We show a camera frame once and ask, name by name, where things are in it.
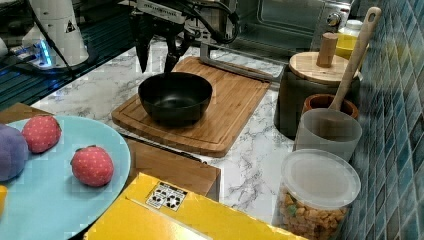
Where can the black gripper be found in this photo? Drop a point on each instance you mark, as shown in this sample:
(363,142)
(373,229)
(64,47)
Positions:
(161,17)

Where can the black bowl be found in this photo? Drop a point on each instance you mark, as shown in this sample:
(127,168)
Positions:
(175,98)

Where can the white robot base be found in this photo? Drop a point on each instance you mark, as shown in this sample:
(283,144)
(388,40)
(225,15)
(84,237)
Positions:
(55,43)

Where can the wooden cutting board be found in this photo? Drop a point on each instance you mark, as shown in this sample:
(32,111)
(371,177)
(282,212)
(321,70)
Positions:
(233,101)

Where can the stainless steel toaster oven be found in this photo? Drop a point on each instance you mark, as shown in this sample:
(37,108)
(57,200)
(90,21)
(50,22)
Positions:
(275,30)

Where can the red plush strawberry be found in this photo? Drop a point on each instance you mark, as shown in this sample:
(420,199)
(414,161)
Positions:
(41,133)
(92,166)

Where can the black canister with wooden lid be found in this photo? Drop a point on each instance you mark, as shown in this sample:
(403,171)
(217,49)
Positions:
(307,73)

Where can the yellow cereal box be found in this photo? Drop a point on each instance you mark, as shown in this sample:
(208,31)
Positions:
(152,209)

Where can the yellow mug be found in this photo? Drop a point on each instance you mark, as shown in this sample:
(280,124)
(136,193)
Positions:
(345,45)

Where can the purple plush fruit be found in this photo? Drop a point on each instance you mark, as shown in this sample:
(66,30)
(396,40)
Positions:
(14,152)

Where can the frosted plastic cup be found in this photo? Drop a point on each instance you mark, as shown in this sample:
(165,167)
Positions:
(328,130)

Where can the white-capped bottle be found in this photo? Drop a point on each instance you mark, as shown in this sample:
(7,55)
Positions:
(351,28)

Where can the wooden spoon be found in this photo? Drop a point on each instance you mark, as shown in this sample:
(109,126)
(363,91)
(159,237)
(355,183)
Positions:
(368,28)

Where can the yellow plush fruit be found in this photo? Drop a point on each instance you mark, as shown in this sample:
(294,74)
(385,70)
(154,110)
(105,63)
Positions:
(3,196)

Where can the plastic jar of snacks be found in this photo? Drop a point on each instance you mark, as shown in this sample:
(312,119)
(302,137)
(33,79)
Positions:
(316,189)

